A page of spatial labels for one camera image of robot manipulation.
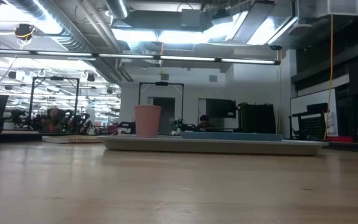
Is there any black ceiling cord reel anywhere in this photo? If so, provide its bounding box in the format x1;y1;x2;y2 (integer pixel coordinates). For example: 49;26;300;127
13;23;37;41

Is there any grey plastic tray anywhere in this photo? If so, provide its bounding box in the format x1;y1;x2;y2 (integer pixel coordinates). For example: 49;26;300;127
96;134;329;156

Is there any long ceiling light bar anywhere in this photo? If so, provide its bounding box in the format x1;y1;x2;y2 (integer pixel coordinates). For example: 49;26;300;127
0;48;282;66

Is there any person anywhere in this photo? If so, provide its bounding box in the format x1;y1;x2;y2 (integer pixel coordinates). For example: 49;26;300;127
44;107;67;133
196;114;214;131

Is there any dark wall monitor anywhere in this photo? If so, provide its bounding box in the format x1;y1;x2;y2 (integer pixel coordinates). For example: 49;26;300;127
206;98;237;119

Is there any red bin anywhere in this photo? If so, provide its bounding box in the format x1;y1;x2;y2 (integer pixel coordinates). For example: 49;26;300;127
326;135;354;143

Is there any pink ribbed cup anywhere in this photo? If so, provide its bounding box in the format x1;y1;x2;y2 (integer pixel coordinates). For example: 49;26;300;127
134;105;162;139

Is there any blue round plate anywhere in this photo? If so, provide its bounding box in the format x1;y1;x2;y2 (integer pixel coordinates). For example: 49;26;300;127
180;131;284;142

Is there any whiteboard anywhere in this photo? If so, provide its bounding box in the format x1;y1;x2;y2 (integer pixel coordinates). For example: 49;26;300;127
290;88;339;137

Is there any black equipment rack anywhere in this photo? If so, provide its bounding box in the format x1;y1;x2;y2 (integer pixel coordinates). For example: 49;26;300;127
237;102;277;134

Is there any black gantry frame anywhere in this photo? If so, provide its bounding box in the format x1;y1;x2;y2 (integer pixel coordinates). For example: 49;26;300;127
28;76;80;125
138;82;185;125

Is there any black perforated cart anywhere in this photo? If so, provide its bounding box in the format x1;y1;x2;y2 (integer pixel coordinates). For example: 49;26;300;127
289;102;331;140

